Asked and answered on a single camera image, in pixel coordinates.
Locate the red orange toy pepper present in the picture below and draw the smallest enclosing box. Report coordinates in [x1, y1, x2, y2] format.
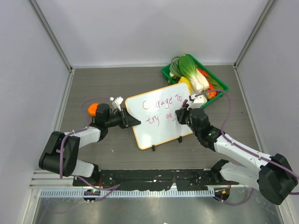
[197, 67, 224, 100]

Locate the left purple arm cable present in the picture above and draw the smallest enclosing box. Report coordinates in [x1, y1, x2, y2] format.
[59, 96, 121, 203]

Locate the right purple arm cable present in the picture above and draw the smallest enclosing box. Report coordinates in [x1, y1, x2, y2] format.
[195, 89, 299, 206]

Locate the aluminium frame post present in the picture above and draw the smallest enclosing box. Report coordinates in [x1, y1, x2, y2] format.
[234, 0, 277, 69]
[28, 0, 72, 72]

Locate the right aluminium frame post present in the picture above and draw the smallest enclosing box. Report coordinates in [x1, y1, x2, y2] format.
[234, 0, 277, 69]

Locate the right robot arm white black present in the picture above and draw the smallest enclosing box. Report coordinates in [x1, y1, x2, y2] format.
[175, 105, 299, 205]

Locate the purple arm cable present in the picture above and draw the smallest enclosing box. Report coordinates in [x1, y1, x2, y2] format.
[195, 89, 299, 206]
[59, 96, 121, 203]

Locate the orange framed whiteboard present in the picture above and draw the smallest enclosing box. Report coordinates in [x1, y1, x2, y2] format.
[125, 83, 192, 150]

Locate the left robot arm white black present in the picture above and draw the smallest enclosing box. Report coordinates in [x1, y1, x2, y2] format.
[38, 104, 141, 186]

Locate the slotted grey cable duct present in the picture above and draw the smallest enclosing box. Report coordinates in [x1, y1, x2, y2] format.
[40, 188, 214, 198]

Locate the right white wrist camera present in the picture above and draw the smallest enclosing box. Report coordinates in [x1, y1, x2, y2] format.
[187, 94, 207, 110]

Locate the green plastic basket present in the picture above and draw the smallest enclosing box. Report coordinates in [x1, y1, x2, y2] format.
[161, 54, 229, 108]

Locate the left aluminium frame post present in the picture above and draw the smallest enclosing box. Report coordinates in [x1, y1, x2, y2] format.
[28, 0, 72, 72]

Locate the orange toy fruit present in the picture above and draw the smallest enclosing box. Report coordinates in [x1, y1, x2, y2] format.
[87, 103, 99, 117]

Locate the toy bok choy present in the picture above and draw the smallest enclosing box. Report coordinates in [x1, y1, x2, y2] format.
[179, 55, 209, 90]

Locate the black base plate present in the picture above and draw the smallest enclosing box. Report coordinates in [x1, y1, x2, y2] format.
[84, 169, 228, 191]

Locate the grey green coiled toy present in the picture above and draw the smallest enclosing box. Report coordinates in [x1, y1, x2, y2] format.
[170, 56, 182, 78]

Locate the yellow toy vegetable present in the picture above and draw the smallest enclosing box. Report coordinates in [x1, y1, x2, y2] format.
[178, 76, 192, 90]

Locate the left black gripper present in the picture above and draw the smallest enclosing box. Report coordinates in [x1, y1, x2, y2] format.
[105, 108, 140, 129]

